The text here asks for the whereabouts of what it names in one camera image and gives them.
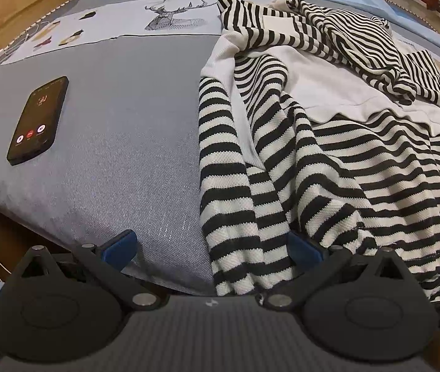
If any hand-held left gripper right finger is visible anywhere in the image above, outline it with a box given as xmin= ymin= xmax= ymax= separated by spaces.
xmin=257 ymin=232 xmax=424 ymax=311

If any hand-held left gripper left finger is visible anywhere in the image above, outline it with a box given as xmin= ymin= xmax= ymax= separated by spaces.
xmin=5 ymin=229 xmax=165 ymax=311

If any black white striped hoodie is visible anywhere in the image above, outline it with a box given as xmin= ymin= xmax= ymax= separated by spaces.
xmin=198 ymin=0 xmax=440 ymax=304

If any grey printed bed sheet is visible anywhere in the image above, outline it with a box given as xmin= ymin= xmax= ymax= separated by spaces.
xmin=0 ymin=0 xmax=440 ymax=296

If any black smartphone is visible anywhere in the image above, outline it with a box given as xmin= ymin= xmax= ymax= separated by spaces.
xmin=6 ymin=76 xmax=69 ymax=166

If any white cable on bed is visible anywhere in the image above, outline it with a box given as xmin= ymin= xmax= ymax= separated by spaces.
xmin=0 ymin=21 xmax=51 ymax=66

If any wooden bed frame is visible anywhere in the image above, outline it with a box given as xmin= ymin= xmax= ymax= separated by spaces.
xmin=0 ymin=0 xmax=86 ymax=83

